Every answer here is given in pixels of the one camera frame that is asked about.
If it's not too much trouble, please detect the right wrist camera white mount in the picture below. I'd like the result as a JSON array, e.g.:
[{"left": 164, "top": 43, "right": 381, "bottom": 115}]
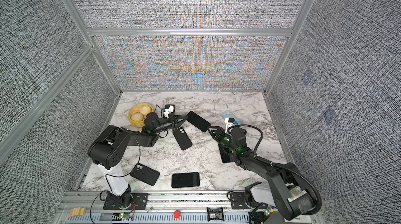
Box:
[{"left": 225, "top": 117, "right": 237, "bottom": 133}]

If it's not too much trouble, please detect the steamed bun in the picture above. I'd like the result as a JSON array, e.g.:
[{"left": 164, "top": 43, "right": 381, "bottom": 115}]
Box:
[
  {"left": 139, "top": 104, "right": 153, "bottom": 117},
  {"left": 131, "top": 112, "right": 144, "bottom": 122}
]

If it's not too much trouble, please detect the red emergency button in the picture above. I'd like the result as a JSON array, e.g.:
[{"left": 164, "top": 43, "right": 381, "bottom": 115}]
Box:
[{"left": 173, "top": 210, "right": 181, "bottom": 219}]

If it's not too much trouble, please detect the aluminium front rail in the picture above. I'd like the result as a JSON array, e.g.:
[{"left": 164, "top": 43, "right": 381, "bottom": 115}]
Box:
[{"left": 53, "top": 191, "right": 252, "bottom": 224}]

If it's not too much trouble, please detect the right steamed bun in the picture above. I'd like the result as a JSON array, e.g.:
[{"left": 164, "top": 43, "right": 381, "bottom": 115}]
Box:
[{"left": 139, "top": 104, "right": 153, "bottom": 117}]

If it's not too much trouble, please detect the black phone front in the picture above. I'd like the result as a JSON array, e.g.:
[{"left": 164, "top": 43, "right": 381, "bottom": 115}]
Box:
[{"left": 171, "top": 172, "right": 200, "bottom": 188}]

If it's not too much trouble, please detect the wooden clips stack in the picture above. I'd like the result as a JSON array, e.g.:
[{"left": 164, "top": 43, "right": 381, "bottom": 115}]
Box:
[{"left": 69, "top": 207, "right": 86, "bottom": 217}]

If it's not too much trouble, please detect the small black electronics box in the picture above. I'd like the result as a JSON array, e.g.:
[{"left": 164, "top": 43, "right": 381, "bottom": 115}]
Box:
[{"left": 207, "top": 207, "right": 225, "bottom": 222}]

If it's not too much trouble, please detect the yellow bamboo steamer basket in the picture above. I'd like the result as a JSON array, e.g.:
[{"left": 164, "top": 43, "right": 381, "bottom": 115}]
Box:
[{"left": 128, "top": 103, "right": 154, "bottom": 129}]

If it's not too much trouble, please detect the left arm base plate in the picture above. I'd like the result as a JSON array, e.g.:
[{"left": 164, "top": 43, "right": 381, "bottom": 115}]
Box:
[{"left": 103, "top": 193, "right": 149, "bottom": 210}]

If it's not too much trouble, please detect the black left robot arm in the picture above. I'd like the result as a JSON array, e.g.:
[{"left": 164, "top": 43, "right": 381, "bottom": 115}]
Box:
[{"left": 88, "top": 112, "right": 188, "bottom": 197}]

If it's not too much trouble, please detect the light blue phone case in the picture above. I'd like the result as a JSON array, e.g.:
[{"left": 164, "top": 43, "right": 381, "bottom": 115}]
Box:
[{"left": 221, "top": 110, "right": 242, "bottom": 124}]

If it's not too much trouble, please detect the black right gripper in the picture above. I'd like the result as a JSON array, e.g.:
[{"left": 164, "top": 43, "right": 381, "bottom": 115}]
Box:
[{"left": 207, "top": 126, "right": 239, "bottom": 154}]

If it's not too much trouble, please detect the black phone case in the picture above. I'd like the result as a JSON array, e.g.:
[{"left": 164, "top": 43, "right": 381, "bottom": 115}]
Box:
[
  {"left": 130, "top": 163, "right": 160, "bottom": 186},
  {"left": 173, "top": 127, "right": 193, "bottom": 150}
]

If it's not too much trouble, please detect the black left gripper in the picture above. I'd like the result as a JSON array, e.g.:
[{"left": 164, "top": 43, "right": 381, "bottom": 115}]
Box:
[{"left": 154, "top": 115, "right": 188, "bottom": 135}]

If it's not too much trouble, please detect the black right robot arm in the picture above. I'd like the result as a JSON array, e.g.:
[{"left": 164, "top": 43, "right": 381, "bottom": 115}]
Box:
[{"left": 207, "top": 124, "right": 322, "bottom": 220}]

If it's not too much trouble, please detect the black phone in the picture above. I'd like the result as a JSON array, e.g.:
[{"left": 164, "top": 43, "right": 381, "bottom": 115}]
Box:
[
  {"left": 219, "top": 148, "right": 233, "bottom": 163},
  {"left": 171, "top": 172, "right": 200, "bottom": 188},
  {"left": 187, "top": 111, "right": 211, "bottom": 133}
]

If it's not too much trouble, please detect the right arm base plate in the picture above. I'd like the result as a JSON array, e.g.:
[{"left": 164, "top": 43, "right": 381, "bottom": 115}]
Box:
[{"left": 226, "top": 191, "right": 275, "bottom": 210}]

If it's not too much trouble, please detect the left steamed bun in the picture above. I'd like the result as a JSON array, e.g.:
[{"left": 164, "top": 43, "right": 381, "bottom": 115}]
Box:
[{"left": 131, "top": 112, "right": 144, "bottom": 122}]

